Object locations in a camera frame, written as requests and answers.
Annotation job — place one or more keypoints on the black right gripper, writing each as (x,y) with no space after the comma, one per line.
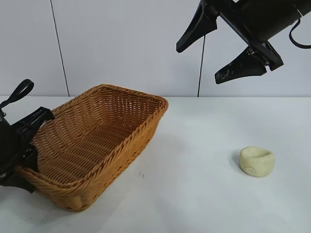
(267,19)

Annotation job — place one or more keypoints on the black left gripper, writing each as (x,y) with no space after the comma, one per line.
(12,143)

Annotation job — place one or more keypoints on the brown woven wicker basket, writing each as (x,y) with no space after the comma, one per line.
(97,136)

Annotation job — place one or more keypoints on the pale yellow egg yolk pastry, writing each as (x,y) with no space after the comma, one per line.
(257,165)

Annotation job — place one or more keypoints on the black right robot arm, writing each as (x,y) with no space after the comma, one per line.
(305,4)

